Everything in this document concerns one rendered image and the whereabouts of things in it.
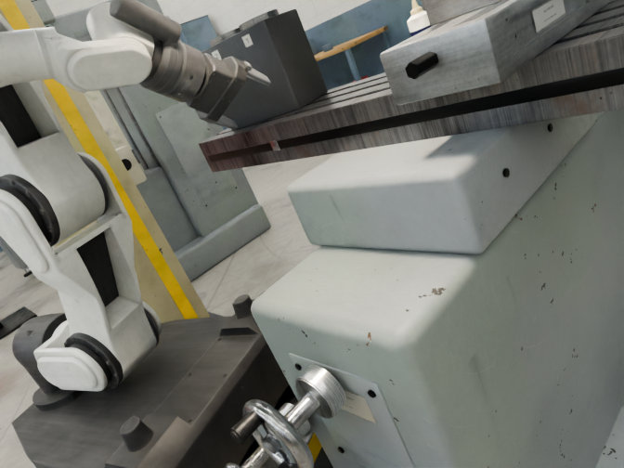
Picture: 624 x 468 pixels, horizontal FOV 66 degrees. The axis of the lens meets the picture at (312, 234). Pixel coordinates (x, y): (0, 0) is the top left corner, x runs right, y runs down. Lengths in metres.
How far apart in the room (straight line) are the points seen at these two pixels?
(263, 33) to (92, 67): 0.42
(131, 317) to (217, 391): 0.25
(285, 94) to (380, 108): 0.32
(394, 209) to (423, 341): 0.20
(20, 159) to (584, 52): 0.82
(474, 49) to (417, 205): 0.20
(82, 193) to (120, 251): 0.14
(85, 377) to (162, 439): 0.27
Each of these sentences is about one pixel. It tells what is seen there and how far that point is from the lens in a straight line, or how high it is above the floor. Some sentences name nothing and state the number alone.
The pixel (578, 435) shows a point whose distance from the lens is 1.02.
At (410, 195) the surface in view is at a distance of 0.65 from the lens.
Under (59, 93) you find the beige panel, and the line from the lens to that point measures 2.33.
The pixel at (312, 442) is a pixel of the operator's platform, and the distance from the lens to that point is 1.05.
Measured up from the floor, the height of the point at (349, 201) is 0.85.
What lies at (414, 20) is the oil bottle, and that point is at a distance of 0.88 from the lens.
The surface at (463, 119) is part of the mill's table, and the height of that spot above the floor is 0.91.
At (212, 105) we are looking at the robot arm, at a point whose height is 1.05.
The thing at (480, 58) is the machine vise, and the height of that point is 1.00.
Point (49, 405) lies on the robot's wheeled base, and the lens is 1.34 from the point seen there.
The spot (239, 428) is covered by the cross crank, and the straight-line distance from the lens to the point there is 0.62.
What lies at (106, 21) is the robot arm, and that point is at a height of 1.21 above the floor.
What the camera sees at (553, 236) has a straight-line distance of 0.85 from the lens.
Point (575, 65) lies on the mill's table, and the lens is 0.65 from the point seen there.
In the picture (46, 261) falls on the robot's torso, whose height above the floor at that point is 0.93.
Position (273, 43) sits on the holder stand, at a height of 1.11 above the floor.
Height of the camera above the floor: 1.09
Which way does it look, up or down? 20 degrees down
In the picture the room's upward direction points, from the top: 24 degrees counter-clockwise
